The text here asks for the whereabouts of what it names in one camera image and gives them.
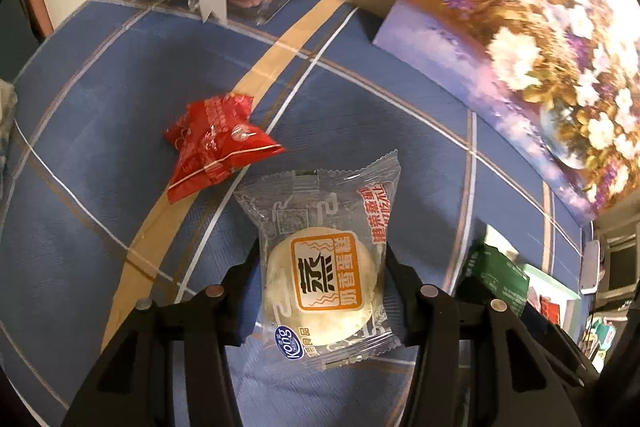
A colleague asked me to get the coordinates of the clear steamed cake packet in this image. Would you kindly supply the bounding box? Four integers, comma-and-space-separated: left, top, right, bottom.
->
232, 149, 404, 371

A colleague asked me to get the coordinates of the blue and white snack packet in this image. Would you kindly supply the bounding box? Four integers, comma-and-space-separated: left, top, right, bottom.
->
0, 79, 19, 208

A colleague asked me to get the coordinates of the red snack packet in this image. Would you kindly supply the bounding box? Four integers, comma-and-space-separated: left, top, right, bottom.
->
164, 92, 287, 206

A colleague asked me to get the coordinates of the blue plaid cloth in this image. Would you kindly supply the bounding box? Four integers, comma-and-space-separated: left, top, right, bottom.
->
0, 0, 586, 427

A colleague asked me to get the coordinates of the floral painting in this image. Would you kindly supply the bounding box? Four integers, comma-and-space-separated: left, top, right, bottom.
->
372, 0, 640, 226

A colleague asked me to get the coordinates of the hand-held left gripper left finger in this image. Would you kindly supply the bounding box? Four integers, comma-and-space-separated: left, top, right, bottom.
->
60, 241, 265, 427

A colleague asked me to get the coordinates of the green snack package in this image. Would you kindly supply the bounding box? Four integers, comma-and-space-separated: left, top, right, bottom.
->
457, 243, 531, 317

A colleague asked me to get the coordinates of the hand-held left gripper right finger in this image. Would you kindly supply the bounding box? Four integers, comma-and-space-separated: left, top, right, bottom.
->
381, 248, 586, 427

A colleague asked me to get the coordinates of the white wall adapter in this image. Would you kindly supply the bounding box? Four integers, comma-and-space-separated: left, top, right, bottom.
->
581, 239, 602, 294

